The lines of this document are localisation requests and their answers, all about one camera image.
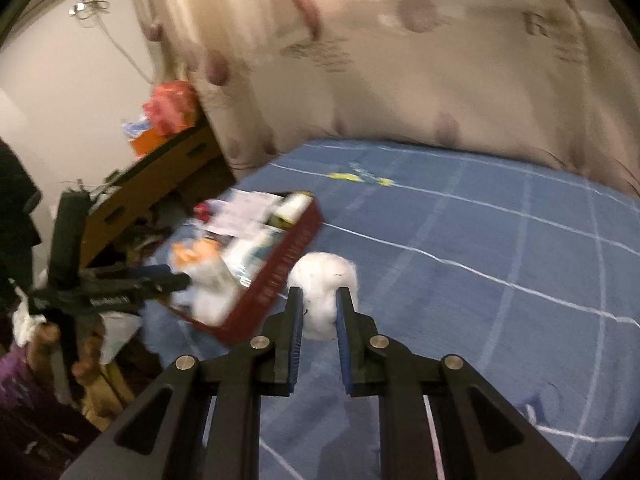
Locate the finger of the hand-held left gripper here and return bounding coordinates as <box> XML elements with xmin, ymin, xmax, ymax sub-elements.
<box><xmin>92</xmin><ymin>263</ymin><xmax>173</xmax><ymax>282</ymax></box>
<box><xmin>135</xmin><ymin>274</ymin><xmax>192</xmax><ymax>303</ymax></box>

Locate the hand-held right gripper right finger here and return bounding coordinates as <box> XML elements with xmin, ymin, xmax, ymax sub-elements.
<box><xmin>335</xmin><ymin>286</ymin><xmax>581</xmax><ymax>480</ymax></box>

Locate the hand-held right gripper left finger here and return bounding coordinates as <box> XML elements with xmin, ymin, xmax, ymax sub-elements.
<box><xmin>60</xmin><ymin>286</ymin><xmax>306</xmax><ymax>480</ymax></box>

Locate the red box with gold interior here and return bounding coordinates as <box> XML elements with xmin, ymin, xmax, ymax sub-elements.
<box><xmin>167</xmin><ymin>189</ymin><xmax>324</xmax><ymax>347</ymax></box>

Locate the white fluffy ball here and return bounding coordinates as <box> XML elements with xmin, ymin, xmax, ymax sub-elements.
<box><xmin>290</xmin><ymin>252</ymin><xmax>361</xmax><ymax>342</ymax></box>

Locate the person's left forearm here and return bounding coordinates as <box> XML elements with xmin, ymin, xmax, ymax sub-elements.
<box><xmin>0</xmin><ymin>347</ymin><xmax>103</xmax><ymax>466</ymax></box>

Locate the person's left hand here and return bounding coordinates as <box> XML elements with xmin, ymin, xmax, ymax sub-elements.
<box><xmin>25</xmin><ymin>322</ymin><xmax>117</xmax><ymax>426</ymax></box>

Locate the dark cloth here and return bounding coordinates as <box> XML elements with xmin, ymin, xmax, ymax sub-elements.
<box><xmin>0</xmin><ymin>137</ymin><xmax>43</xmax><ymax>286</ymax></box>

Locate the brown cardboard box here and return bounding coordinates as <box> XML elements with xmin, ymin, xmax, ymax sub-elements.
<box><xmin>79</xmin><ymin>120</ymin><xmax>237</xmax><ymax>267</ymax></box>

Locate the orange packet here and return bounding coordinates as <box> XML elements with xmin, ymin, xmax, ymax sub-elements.
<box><xmin>129</xmin><ymin>129</ymin><xmax>167</xmax><ymax>157</ymax></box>

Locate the red plastic bag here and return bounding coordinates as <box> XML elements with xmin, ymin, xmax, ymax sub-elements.
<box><xmin>142</xmin><ymin>81</ymin><xmax>199</xmax><ymax>137</ymax></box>

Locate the beige leaf-print curtain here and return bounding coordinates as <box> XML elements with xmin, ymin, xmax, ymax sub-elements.
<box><xmin>125</xmin><ymin>0</ymin><xmax>640</xmax><ymax>198</ymax></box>

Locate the wall cable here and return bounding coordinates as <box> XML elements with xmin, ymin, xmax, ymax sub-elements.
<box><xmin>69</xmin><ymin>0</ymin><xmax>153</xmax><ymax>83</ymax></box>

